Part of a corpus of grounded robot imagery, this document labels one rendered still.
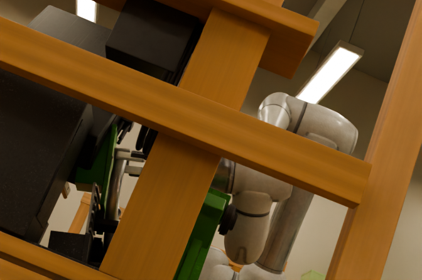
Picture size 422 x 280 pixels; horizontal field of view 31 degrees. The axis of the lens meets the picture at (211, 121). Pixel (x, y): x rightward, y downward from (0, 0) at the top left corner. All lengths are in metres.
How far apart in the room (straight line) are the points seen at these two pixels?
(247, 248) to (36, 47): 0.76
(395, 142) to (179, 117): 0.46
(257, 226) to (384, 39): 6.00
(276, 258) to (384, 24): 5.29
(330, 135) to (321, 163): 0.86
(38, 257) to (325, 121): 1.18
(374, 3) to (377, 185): 5.76
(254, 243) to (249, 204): 0.11
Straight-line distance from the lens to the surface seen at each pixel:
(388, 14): 7.42
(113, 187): 1.84
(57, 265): 1.51
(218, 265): 2.52
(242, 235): 1.95
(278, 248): 2.48
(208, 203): 1.67
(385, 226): 1.61
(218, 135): 1.53
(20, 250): 1.52
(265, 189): 1.89
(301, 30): 1.66
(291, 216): 2.46
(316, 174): 1.54
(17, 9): 8.25
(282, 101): 2.40
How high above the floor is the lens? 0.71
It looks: 20 degrees up
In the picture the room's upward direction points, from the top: 22 degrees clockwise
